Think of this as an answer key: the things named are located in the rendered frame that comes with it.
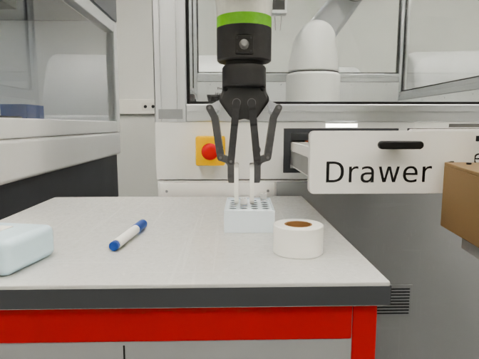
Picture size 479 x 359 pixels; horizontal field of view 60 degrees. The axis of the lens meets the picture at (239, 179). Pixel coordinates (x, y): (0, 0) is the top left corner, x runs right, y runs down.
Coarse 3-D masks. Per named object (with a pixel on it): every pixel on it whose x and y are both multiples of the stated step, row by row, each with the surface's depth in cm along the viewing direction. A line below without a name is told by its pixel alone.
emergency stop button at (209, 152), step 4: (208, 144) 98; (212, 144) 98; (204, 148) 98; (208, 148) 98; (212, 148) 98; (204, 152) 98; (208, 152) 98; (212, 152) 98; (204, 156) 98; (208, 156) 98; (212, 156) 98; (216, 156) 98
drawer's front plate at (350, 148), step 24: (312, 144) 72; (336, 144) 72; (360, 144) 72; (432, 144) 72; (456, 144) 72; (312, 168) 72; (336, 168) 72; (360, 168) 72; (384, 168) 72; (432, 168) 73; (312, 192) 73; (336, 192) 73; (360, 192) 73; (384, 192) 73; (408, 192) 73; (432, 192) 73
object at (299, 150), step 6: (294, 144) 100; (300, 144) 96; (306, 144) 107; (294, 150) 100; (300, 150) 92; (306, 150) 86; (294, 156) 99; (300, 156) 91; (306, 156) 86; (294, 162) 99; (300, 162) 91; (306, 162) 84; (300, 168) 91; (306, 168) 84; (306, 174) 84
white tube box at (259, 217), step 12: (228, 204) 75; (252, 204) 76; (264, 204) 76; (228, 216) 69; (240, 216) 69; (252, 216) 68; (264, 216) 68; (228, 228) 69; (240, 228) 69; (252, 228) 69; (264, 228) 69
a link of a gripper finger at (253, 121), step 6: (252, 102) 69; (252, 108) 70; (252, 114) 70; (252, 120) 70; (252, 126) 71; (252, 132) 71; (252, 138) 71; (258, 138) 71; (252, 144) 71; (258, 144) 71; (252, 150) 72; (258, 150) 71; (258, 156) 71; (258, 162) 71
